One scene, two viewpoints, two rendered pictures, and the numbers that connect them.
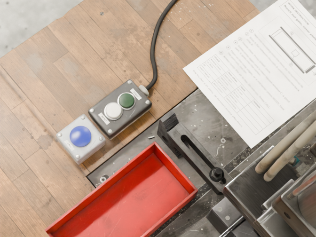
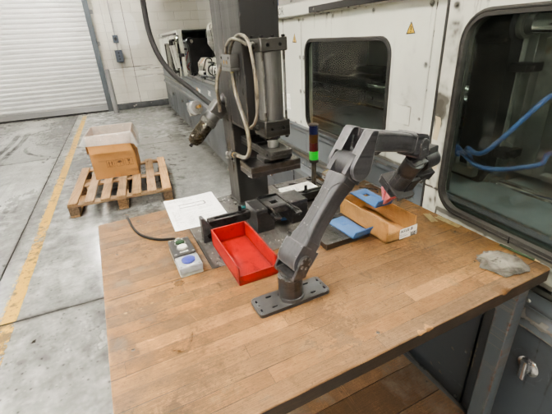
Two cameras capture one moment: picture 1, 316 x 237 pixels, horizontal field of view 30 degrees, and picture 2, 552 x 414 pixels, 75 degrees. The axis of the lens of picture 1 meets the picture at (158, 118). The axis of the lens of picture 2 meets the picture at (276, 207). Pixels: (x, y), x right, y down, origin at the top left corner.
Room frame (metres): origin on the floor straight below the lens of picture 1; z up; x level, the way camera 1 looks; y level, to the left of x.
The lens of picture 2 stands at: (-0.31, 0.83, 1.51)
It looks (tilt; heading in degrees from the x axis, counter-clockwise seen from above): 26 degrees down; 295
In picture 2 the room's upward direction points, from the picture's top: 3 degrees counter-clockwise
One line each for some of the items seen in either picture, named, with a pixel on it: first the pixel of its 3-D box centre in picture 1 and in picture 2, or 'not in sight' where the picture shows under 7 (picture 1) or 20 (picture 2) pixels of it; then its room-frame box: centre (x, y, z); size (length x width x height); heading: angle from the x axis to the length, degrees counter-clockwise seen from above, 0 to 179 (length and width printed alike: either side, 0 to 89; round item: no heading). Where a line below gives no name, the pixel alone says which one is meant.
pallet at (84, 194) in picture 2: not in sight; (124, 182); (2.92, -1.97, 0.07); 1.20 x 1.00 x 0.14; 133
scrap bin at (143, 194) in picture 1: (122, 212); (242, 250); (0.19, 0.03, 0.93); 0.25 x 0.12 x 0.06; 140
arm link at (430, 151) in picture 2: not in sight; (420, 152); (-0.27, -0.26, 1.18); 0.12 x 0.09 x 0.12; 58
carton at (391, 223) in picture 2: not in sight; (376, 215); (-0.16, -0.32, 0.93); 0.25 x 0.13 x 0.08; 140
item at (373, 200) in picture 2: not in sight; (371, 195); (-0.13, -0.33, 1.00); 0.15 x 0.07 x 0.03; 140
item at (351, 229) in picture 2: not in sight; (349, 224); (-0.08, -0.22, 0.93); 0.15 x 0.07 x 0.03; 143
